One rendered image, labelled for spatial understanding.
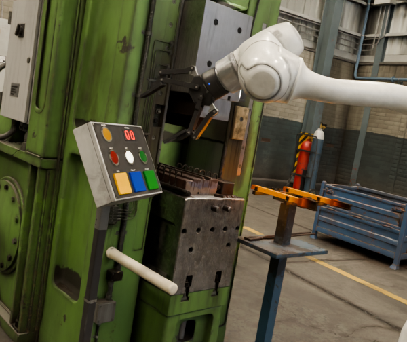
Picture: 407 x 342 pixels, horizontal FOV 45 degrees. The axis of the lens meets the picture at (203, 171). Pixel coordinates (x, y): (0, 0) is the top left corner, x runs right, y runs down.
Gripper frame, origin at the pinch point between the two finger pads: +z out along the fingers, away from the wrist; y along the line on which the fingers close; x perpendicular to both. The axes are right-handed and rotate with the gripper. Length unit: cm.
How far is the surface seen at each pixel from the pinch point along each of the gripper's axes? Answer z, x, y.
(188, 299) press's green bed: 61, -84, -65
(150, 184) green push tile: 33, -46, -12
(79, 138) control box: 38.4, -24.0, 11.7
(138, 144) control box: 32, -50, 4
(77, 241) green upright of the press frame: 97, -79, -18
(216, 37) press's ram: -5, -91, 34
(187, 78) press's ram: 13, -84, 24
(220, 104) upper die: 8, -97, 8
